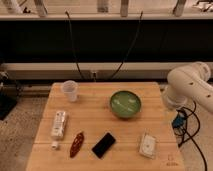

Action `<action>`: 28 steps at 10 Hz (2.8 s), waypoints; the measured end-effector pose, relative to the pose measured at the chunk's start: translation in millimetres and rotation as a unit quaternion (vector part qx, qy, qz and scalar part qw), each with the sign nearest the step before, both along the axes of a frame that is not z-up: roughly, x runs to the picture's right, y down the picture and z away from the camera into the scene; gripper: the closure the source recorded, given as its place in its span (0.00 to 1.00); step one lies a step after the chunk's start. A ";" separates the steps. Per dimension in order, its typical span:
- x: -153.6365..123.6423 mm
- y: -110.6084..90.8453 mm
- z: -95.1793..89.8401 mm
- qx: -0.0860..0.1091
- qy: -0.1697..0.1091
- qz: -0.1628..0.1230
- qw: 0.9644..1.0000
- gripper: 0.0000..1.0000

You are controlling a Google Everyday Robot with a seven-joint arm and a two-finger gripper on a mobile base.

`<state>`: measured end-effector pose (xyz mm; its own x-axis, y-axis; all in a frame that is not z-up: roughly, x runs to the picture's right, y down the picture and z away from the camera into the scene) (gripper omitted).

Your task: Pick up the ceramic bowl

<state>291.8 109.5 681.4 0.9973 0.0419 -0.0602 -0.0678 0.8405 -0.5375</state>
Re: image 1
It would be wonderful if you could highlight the green ceramic bowl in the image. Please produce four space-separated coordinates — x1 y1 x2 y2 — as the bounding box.
109 90 142 119

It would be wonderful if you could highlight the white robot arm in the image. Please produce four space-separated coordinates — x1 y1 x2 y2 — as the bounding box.
162 62 213 114

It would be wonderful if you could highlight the clear plastic cup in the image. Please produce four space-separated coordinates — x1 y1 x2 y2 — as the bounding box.
61 80 78 102

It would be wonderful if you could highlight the black smartphone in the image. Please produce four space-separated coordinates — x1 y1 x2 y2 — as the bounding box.
92 133 116 158

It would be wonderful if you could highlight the white remote control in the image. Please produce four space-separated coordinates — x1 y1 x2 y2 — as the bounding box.
51 111 68 140

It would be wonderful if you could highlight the brown red oblong object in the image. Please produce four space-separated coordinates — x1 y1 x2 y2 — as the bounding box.
70 132 84 158

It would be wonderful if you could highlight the white rectangular packet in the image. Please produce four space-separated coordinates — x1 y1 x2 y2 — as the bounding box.
139 133 156 159

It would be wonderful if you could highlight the small white cap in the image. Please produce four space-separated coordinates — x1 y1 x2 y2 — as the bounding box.
51 141 59 150

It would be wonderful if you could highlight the blue connector on floor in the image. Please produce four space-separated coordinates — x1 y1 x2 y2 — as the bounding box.
172 114 185 128

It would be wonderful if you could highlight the wall power outlet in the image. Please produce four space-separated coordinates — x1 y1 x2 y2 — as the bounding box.
90 70 98 82

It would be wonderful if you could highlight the left black cable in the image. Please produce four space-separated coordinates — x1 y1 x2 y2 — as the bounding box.
64 10 87 81

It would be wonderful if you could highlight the right black cable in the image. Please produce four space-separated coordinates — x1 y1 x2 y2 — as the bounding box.
105 11 144 81

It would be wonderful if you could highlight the black floor cable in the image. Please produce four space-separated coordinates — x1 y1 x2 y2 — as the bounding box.
173 101 209 171

